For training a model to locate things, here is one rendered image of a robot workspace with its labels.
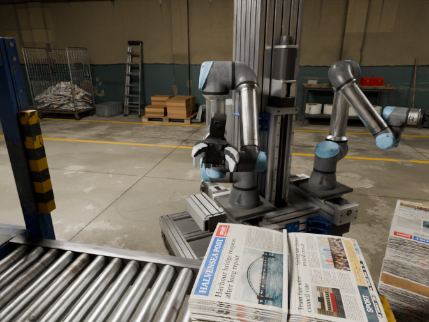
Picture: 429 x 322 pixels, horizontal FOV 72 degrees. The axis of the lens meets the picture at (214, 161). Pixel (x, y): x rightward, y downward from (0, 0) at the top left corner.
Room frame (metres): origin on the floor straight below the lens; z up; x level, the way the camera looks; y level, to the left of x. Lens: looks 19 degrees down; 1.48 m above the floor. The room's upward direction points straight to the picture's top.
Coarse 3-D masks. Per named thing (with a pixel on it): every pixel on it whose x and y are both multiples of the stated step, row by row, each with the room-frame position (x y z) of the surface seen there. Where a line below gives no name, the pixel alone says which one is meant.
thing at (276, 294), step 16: (288, 240) 0.67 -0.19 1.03; (272, 256) 0.60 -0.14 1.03; (288, 256) 0.60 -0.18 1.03; (272, 272) 0.54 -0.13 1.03; (288, 272) 0.54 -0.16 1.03; (272, 288) 0.49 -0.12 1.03; (288, 288) 0.49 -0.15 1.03; (272, 304) 0.45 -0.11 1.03; (288, 304) 0.45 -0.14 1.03; (272, 320) 0.44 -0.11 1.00; (288, 320) 0.43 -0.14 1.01
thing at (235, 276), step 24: (216, 240) 0.66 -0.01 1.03; (240, 240) 0.66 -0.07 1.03; (264, 240) 0.66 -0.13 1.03; (216, 264) 0.57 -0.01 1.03; (240, 264) 0.56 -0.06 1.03; (264, 264) 0.57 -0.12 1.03; (216, 288) 0.49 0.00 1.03; (240, 288) 0.49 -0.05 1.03; (264, 288) 0.49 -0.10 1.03; (192, 312) 0.47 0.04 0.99; (216, 312) 0.46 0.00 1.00; (240, 312) 0.45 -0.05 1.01; (264, 312) 0.44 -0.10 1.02
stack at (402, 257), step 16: (400, 208) 1.21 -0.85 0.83; (416, 208) 1.21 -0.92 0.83; (400, 224) 1.07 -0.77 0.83; (416, 224) 1.07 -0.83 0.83; (400, 240) 0.98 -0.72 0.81; (416, 240) 0.96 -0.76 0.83; (400, 256) 0.97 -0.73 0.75; (416, 256) 0.94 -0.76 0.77; (384, 272) 1.00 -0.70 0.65; (400, 272) 0.97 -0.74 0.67; (416, 272) 0.94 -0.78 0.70; (384, 288) 0.99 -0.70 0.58; (400, 288) 0.96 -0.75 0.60; (400, 304) 0.95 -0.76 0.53; (416, 304) 0.93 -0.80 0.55; (400, 320) 0.95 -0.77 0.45; (416, 320) 0.92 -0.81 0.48
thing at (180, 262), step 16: (16, 240) 1.00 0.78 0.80; (32, 240) 1.00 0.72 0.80; (48, 240) 1.00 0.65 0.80; (96, 256) 0.91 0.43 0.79; (112, 256) 0.90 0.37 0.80; (128, 256) 0.90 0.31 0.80; (144, 256) 0.90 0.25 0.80; (160, 256) 0.90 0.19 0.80; (176, 256) 0.90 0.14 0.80; (176, 272) 0.85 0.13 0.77; (192, 288) 0.84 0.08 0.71
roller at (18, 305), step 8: (64, 256) 0.90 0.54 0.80; (72, 256) 0.92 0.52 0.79; (56, 264) 0.86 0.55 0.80; (64, 264) 0.87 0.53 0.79; (48, 272) 0.82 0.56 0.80; (56, 272) 0.83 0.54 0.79; (40, 280) 0.78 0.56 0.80; (48, 280) 0.79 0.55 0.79; (32, 288) 0.75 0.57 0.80; (40, 288) 0.76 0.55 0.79; (16, 296) 0.71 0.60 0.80; (24, 296) 0.71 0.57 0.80; (32, 296) 0.73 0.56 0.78; (8, 304) 0.68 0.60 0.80; (16, 304) 0.68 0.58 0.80; (24, 304) 0.70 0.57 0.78; (0, 312) 0.65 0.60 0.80; (8, 312) 0.66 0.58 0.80; (16, 312) 0.67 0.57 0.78; (0, 320) 0.63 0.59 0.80; (8, 320) 0.64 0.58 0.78
